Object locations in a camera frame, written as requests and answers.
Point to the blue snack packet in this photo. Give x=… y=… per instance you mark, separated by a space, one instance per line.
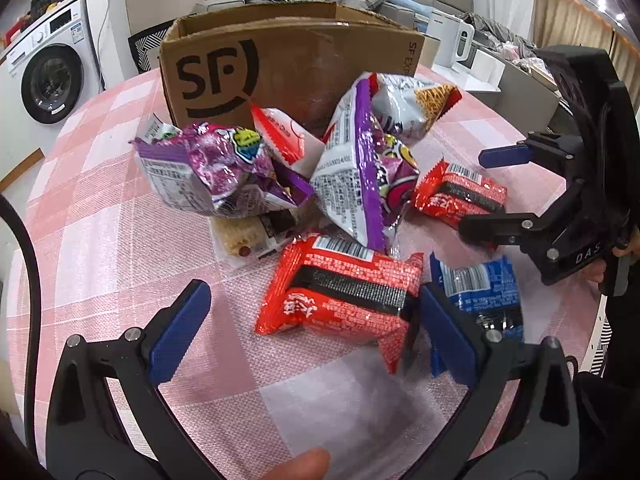
x=480 y=285

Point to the white snack bag red corner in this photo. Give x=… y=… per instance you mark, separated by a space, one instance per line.
x=405 y=110

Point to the large red snack packet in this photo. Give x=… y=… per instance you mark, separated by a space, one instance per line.
x=340 y=305

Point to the white washing machine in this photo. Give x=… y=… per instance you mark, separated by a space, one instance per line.
x=50 y=80

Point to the brown cardboard box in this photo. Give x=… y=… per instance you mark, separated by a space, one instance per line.
x=300 y=60

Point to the person's right hand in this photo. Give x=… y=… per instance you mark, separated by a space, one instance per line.
x=595 y=272

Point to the beige curtain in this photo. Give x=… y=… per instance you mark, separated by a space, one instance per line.
x=590 y=35

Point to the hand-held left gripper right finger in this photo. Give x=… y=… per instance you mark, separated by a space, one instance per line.
x=450 y=335

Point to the grey blanket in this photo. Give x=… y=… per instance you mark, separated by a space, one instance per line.
x=495 y=32

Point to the clear cracker packet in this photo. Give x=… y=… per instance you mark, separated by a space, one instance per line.
x=240 y=240

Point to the purple silver snack bag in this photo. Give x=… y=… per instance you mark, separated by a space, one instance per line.
x=350 y=170

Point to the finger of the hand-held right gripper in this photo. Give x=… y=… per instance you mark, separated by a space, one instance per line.
x=500 y=230
x=502 y=155

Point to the person's left hand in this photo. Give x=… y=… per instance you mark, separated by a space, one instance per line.
x=297 y=466

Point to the white electric kettle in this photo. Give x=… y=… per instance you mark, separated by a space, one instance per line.
x=450 y=40

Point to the small red snack packet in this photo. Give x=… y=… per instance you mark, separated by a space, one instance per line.
x=460 y=195

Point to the pink plaid tablecloth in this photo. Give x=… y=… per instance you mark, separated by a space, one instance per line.
x=125 y=240

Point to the wooden board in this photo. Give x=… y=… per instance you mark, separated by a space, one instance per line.
x=22 y=167

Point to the white box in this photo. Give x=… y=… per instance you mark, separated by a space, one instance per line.
x=485 y=70

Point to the red white snack packet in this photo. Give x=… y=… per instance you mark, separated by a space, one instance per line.
x=280 y=135

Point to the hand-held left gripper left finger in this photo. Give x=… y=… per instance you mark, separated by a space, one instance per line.
x=181 y=327

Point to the black white striped chair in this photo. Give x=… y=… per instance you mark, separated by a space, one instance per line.
x=145 y=50
x=600 y=347

